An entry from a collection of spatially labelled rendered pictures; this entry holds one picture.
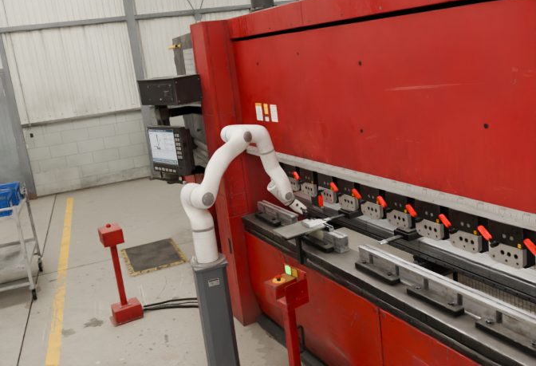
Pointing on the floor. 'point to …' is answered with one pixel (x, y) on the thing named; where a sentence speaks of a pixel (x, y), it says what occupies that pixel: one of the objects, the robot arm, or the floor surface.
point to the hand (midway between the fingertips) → (305, 214)
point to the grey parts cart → (20, 248)
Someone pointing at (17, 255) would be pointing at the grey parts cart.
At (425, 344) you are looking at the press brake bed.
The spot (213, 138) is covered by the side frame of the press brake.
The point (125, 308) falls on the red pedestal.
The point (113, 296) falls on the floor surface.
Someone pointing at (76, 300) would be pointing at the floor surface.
